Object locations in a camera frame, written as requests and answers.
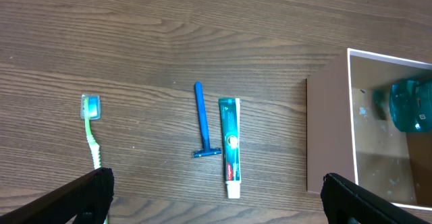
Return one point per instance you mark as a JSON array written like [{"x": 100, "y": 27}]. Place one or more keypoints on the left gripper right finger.
[{"x": 345, "y": 202}]

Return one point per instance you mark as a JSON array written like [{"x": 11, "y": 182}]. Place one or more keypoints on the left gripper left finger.
[{"x": 85, "y": 200}]

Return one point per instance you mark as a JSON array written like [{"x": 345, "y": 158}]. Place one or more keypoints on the blue mouthwash bottle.
[{"x": 410, "y": 105}]

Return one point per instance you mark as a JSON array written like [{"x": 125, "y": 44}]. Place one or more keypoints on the blue disposable razor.
[{"x": 206, "y": 150}]

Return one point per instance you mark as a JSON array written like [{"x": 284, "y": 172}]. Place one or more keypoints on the green toothpaste tube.
[{"x": 230, "y": 129}]

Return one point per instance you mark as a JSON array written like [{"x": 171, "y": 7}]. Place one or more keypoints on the white cardboard box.
[{"x": 350, "y": 130}]

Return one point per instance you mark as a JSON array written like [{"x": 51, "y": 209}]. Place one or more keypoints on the green toothbrush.
[{"x": 90, "y": 110}]

